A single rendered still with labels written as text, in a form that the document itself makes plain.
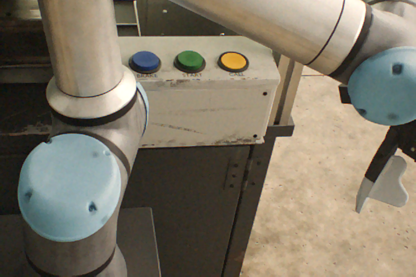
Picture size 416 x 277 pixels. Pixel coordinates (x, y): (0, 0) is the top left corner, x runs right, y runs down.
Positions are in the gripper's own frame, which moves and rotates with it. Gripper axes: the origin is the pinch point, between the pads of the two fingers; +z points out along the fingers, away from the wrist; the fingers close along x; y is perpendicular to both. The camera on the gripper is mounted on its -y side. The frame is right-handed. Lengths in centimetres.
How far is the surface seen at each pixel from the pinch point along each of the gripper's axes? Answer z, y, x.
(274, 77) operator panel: 1.3, -23.8, 7.4
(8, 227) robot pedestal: 16, -38, -34
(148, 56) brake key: 0.3, -39.4, -5.0
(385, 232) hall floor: 91, -12, 74
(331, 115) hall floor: 91, -52, 104
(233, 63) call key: 0.9, -30.0, 4.6
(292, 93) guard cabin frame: 8.9, -23.7, 14.6
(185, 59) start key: 0.3, -35.2, -1.1
